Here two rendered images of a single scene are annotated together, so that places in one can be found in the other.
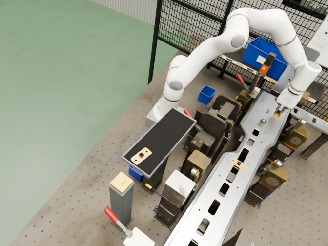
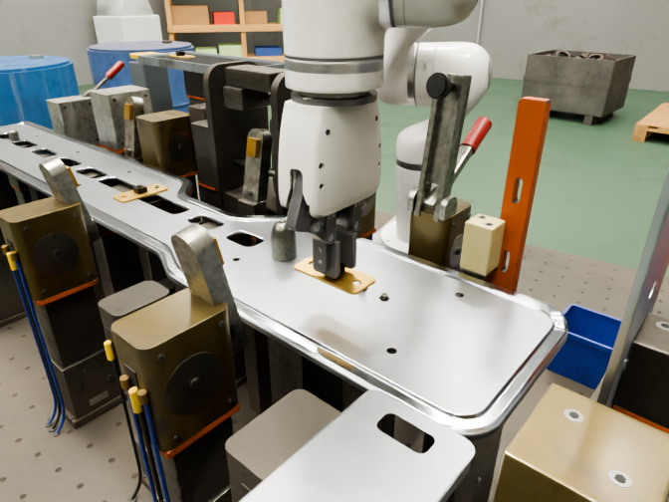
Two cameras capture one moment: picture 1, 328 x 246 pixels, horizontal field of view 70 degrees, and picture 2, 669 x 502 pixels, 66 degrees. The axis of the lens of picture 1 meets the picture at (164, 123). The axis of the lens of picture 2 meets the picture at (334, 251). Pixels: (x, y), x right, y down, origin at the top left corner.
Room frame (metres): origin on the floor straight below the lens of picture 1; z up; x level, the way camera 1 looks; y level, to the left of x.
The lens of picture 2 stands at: (1.19, -1.09, 1.30)
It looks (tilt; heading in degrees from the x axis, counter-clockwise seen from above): 27 degrees down; 105
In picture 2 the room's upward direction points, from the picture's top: straight up
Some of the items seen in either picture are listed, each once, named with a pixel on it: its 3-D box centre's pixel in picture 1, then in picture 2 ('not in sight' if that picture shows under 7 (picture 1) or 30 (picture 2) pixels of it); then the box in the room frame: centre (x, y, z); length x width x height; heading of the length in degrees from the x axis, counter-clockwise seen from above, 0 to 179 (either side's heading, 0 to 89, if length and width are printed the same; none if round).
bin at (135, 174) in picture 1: (140, 168); not in sight; (0.67, 0.08, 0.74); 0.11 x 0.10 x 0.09; 155
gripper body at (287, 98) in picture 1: (290, 96); (334, 145); (1.07, -0.65, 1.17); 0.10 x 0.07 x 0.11; 65
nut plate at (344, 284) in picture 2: (278, 112); (334, 269); (1.07, -0.65, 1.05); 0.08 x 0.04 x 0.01; 155
